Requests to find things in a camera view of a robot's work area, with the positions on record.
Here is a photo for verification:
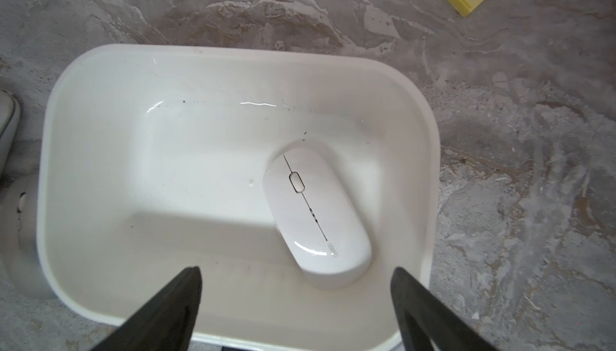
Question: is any white glossy computer mouse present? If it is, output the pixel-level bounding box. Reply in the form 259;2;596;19
262;147;372;290

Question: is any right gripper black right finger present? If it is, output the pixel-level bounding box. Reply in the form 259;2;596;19
390;267;497;351

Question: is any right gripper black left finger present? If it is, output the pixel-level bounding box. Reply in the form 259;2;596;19
93;267;202;350

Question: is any white plastic storage box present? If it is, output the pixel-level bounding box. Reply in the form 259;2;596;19
37;45;441;350

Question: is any grey computer mouse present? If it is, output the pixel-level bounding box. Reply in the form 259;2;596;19
0;89;21;172

